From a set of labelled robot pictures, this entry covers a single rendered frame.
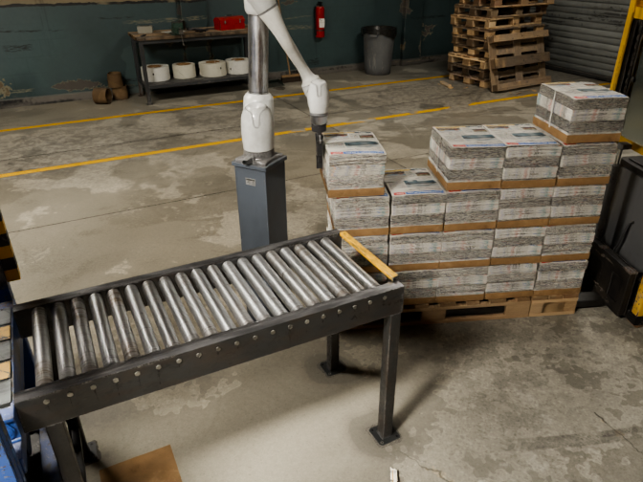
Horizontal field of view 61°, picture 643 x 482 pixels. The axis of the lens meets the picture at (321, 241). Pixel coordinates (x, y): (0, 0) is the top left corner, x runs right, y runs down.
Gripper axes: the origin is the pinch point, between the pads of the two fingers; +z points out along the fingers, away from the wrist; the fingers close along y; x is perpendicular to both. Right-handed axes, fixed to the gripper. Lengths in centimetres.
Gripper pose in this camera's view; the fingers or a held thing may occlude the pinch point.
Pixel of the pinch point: (319, 161)
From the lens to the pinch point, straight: 286.9
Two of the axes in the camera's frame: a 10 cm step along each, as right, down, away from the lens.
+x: -9.9, 0.6, -0.9
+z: 0.1, 8.8, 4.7
